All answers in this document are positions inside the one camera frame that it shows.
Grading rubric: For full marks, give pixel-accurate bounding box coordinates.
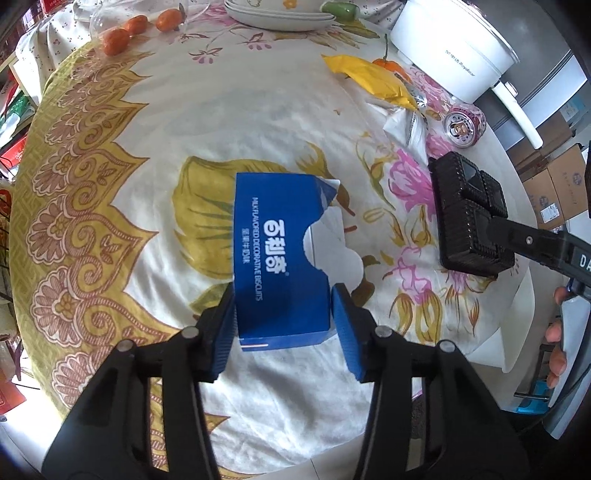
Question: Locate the black plastic tray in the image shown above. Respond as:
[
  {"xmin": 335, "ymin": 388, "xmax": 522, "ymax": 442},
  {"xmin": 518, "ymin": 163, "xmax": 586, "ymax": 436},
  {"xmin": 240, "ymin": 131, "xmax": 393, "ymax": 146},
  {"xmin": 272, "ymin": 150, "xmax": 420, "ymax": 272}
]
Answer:
[{"xmin": 428, "ymin": 152, "xmax": 515, "ymax": 278}]

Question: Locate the white electric pot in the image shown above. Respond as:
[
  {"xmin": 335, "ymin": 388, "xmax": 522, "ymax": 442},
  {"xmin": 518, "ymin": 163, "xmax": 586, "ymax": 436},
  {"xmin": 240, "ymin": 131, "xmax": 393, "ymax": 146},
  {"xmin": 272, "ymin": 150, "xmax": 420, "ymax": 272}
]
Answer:
[{"xmin": 389, "ymin": 0, "xmax": 545, "ymax": 150}]

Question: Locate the white plastic bin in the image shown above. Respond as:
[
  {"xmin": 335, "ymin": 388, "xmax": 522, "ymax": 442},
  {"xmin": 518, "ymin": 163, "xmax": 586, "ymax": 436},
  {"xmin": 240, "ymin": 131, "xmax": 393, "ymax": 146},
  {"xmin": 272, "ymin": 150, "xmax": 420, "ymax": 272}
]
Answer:
[{"xmin": 467, "ymin": 269, "xmax": 535, "ymax": 373}]

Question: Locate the person right hand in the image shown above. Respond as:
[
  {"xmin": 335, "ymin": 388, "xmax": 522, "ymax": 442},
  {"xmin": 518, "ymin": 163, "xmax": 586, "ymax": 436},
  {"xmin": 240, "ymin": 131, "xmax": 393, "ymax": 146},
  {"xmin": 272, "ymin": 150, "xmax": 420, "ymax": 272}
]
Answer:
[{"xmin": 544, "ymin": 285, "xmax": 574, "ymax": 389}]

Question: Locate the yellow snack wrapper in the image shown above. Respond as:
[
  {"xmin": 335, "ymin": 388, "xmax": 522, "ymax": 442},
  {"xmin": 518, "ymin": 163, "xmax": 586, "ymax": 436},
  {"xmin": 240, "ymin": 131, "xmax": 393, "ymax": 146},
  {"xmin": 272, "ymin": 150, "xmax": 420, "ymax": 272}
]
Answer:
[{"xmin": 322, "ymin": 55, "xmax": 418, "ymax": 112}]

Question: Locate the floral tablecloth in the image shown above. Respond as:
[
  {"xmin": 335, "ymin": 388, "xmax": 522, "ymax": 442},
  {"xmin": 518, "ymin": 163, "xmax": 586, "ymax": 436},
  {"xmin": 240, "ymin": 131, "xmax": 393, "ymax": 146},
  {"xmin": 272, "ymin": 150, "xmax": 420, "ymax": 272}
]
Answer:
[{"xmin": 8, "ymin": 0, "xmax": 537, "ymax": 478}]

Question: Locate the lower cardboard box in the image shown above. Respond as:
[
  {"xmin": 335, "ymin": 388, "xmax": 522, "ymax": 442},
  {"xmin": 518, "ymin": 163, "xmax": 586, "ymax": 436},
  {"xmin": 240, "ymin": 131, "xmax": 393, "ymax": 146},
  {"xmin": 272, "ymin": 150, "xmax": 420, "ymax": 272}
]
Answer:
[{"xmin": 524, "ymin": 145, "xmax": 588, "ymax": 230}]

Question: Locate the red cartoon can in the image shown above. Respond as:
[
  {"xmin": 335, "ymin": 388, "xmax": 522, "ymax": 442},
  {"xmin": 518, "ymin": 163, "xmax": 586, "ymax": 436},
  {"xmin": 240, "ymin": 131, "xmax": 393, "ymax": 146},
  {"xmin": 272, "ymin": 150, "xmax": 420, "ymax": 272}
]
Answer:
[{"xmin": 444, "ymin": 104, "xmax": 488, "ymax": 149}]

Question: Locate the white bowl stack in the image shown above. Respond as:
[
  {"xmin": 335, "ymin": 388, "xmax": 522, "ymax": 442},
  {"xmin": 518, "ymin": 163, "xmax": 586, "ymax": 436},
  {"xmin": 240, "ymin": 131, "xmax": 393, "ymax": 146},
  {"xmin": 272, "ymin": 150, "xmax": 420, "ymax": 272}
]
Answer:
[{"xmin": 223, "ymin": 1, "xmax": 335, "ymax": 33}]

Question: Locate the grey refrigerator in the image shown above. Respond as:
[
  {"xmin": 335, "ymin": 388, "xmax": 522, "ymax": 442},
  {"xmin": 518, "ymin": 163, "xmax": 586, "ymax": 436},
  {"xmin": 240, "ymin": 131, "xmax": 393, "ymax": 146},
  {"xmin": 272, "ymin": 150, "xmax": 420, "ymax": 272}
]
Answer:
[{"xmin": 476, "ymin": 1, "xmax": 587, "ymax": 127}]

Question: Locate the blue biscuit box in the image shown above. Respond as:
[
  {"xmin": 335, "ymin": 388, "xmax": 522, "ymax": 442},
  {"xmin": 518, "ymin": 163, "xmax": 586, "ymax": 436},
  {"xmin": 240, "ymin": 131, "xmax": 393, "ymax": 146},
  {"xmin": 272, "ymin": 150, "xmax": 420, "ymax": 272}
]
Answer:
[{"xmin": 232, "ymin": 173, "xmax": 363, "ymax": 351}]

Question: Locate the plastic bag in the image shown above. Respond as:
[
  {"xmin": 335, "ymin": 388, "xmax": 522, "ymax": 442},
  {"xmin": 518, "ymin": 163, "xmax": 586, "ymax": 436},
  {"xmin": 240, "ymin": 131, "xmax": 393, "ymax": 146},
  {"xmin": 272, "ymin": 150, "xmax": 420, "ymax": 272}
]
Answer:
[{"xmin": 383, "ymin": 107, "xmax": 428, "ymax": 165}]

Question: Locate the orange mandarin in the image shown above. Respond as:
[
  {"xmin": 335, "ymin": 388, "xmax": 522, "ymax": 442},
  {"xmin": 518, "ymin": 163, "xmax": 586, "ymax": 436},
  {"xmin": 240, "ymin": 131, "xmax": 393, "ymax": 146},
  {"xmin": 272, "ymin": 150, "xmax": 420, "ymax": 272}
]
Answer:
[{"xmin": 373, "ymin": 35, "xmax": 412, "ymax": 83}]

